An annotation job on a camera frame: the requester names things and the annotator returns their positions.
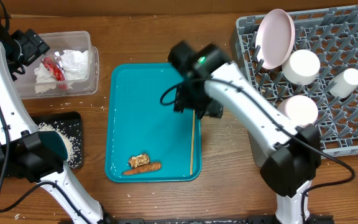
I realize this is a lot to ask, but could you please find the pale green bowl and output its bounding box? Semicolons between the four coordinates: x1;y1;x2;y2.
282;49;320;85

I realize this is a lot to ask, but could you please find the small pink bowl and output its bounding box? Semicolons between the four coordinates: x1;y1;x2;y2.
278;95;318;127

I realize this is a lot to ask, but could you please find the white cup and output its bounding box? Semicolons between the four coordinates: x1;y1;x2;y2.
329;68;358;98

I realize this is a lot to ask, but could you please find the red snack wrapper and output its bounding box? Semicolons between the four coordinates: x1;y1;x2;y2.
42;52;66;82

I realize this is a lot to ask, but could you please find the brown food scrap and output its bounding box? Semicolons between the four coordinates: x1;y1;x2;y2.
128;153;150;169

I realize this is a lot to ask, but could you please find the clear plastic bin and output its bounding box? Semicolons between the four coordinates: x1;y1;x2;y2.
14;31;99;100

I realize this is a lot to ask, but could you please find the wooden chopstick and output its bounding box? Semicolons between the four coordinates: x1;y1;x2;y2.
190;110;195;175

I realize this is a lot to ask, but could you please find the white tissue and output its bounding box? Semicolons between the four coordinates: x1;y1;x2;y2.
34;50;88;93

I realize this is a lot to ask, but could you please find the grey dishwasher rack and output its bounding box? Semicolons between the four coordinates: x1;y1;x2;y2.
230;5;358;157

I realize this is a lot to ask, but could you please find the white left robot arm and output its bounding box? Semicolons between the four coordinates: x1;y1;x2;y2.
0;19;114;224

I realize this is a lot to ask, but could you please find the teal plastic tray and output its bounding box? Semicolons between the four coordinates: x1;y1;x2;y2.
105;63;202;183

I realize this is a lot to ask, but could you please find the pile of white rice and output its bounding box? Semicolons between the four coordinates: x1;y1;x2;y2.
38;119;84;169

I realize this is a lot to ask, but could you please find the black tray bin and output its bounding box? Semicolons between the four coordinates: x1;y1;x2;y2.
31;111;84;170

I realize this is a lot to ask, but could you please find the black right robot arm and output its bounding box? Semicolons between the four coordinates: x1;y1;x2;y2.
167;40;356;223

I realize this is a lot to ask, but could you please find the orange carrot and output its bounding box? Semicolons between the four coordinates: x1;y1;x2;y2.
122;162;162;175

